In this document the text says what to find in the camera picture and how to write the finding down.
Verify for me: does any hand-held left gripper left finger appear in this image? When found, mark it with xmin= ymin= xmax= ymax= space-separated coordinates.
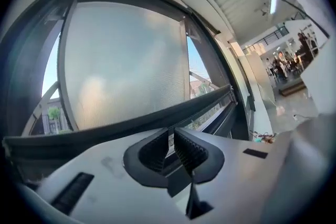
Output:
xmin=34 ymin=127 xmax=190 ymax=224

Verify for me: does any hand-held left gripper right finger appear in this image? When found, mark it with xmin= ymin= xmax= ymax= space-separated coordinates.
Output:
xmin=174 ymin=127 xmax=292 ymax=224

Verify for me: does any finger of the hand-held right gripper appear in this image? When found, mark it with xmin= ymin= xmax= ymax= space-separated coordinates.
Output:
xmin=261 ymin=112 xmax=334 ymax=224

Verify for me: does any frosted glass window sash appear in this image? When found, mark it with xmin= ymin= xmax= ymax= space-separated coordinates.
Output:
xmin=57 ymin=0 xmax=192 ymax=132

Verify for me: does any wooden platform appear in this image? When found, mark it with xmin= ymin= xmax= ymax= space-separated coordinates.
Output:
xmin=279 ymin=80 xmax=307 ymax=97

